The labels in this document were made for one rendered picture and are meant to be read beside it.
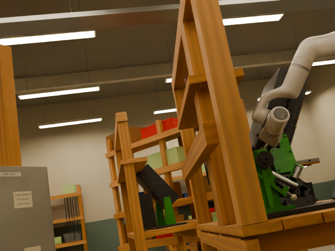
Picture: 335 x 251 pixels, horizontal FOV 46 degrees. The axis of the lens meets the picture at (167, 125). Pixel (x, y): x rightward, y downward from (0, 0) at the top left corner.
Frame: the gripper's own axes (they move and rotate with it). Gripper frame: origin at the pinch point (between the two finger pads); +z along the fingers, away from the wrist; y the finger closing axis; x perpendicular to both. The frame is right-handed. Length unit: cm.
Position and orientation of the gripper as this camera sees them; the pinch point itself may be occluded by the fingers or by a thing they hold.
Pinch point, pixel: (266, 145)
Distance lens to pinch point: 209.3
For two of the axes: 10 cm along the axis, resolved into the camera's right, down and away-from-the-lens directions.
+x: -5.9, 7.1, -3.8
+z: 0.2, 4.8, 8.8
